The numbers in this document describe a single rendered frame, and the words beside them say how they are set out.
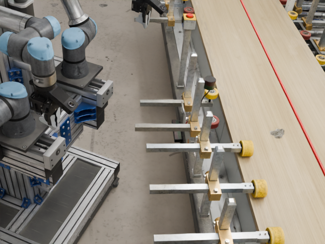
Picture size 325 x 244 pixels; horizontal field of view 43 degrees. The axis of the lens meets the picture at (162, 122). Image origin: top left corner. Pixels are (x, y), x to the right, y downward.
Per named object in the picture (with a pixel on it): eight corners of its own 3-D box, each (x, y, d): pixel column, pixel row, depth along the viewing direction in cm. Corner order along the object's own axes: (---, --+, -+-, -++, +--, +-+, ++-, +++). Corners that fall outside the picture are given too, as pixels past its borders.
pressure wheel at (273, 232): (272, 232, 164) (265, 223, 172) (271, 251, 166) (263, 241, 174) (287, 232, 165) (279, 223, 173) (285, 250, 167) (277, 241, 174)
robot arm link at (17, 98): (36, 108, 186) (32, 83, 176) (14, 125, 176) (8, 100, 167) (15, 98, 189) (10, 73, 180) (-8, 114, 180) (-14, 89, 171)
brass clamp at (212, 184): (207, 201, 182) (209, 193, 179) (202, 177, 192) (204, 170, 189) (221, 201, 183) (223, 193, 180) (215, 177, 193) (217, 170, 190)
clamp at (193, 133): (190, 137, 226) (191, 130, 222) (187, 120, 236) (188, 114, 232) (200, 137, 227) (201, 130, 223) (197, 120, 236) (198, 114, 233)
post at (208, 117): (192, 182, 224) (206, 114, 192) (191, 176, 226) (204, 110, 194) (199, 181, 224) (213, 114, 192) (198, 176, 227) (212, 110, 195)
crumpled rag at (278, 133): (275, 140, 218) (276, 137, 216) (267, 131, 222) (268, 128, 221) (288, 135, 221) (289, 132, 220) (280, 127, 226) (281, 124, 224)
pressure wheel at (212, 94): (210, 111, 247) (214, 96, 240) (199, 105, 250) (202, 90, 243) (217, 104, 252) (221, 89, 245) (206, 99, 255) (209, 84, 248)
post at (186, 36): (176, 89, 276) (184, 28, 246) (175, 84, 280) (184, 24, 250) (183, 89, 277) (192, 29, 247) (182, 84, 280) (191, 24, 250)
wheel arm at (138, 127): (134, 132, 225) (134, 127, 222) (134, 128, 227) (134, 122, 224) (213, 132, 230) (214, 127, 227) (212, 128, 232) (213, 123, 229)
